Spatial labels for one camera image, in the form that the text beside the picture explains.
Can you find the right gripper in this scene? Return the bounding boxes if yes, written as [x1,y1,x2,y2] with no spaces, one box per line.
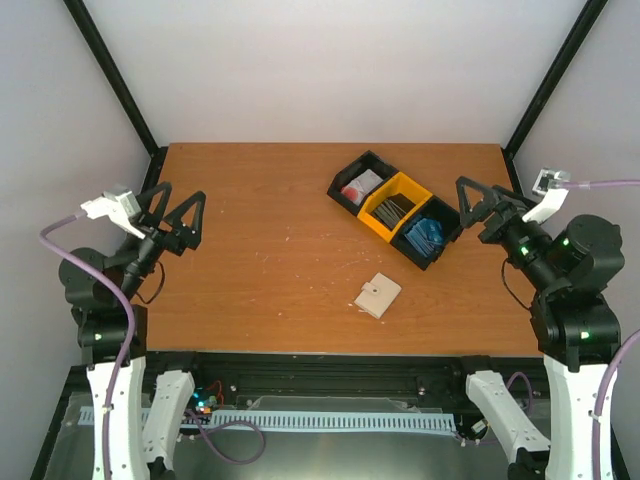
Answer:
[454,173,562,290]

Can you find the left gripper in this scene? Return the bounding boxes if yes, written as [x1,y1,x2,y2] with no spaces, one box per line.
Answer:
[115,179,207,299]

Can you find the beige card holder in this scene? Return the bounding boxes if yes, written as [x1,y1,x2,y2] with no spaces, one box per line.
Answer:
[354,273,402,319]

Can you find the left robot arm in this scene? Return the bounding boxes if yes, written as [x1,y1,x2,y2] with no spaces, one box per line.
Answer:
[40,182,208,479]

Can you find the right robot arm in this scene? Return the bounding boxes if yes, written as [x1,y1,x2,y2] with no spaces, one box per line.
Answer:
[456,168,639,479]

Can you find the black bin with blue cards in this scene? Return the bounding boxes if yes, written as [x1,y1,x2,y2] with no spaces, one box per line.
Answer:
[391,197,462,270]

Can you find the blue cards stack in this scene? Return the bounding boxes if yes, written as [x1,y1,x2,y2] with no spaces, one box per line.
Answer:
[404,217,444,257]

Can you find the dark grey cards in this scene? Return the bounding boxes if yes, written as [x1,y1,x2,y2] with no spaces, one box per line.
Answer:
[371,193,415,231]

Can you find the red white cards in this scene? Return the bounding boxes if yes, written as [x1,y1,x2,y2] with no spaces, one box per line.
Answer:
[340,169,383,205]

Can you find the yellow bin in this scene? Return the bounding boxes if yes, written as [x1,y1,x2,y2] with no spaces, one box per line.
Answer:
[357,172,433,243]

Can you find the small electronics board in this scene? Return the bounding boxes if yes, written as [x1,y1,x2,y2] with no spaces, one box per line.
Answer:
[187,390,225,415]

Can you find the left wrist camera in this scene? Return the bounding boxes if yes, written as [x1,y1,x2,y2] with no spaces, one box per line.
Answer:
[80,186,145,239]

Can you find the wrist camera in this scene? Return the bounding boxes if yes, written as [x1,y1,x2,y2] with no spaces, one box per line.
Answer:
[80,186,145,239]
[522,167,571,224]

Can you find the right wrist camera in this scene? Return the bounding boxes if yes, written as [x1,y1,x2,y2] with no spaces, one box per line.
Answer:
[522,167,571,224]

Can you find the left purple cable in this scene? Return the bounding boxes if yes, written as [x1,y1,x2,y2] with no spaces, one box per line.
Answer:
[39,211,137,480]

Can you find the purple cable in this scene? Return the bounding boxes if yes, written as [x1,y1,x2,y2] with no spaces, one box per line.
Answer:
[504,180,640,480]
[39,211,137,480]

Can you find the black aluminium rail base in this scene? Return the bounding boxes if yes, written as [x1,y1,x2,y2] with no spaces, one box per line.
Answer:
[64,349,601,416]

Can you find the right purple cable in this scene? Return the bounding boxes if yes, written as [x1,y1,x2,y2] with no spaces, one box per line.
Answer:
[504,180,640,480]

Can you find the left black frame post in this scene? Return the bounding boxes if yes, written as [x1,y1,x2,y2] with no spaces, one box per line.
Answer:
[62,0,161,157]

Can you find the black frame post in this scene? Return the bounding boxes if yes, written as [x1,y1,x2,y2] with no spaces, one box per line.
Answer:
[503,0,610,156]
[62,0,161,157]

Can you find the right black frame post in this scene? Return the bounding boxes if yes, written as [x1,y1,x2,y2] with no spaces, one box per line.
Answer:
[503,0,610,156]

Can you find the light blue cable duct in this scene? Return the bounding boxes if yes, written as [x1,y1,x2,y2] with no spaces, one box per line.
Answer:
[79,406,457,436]

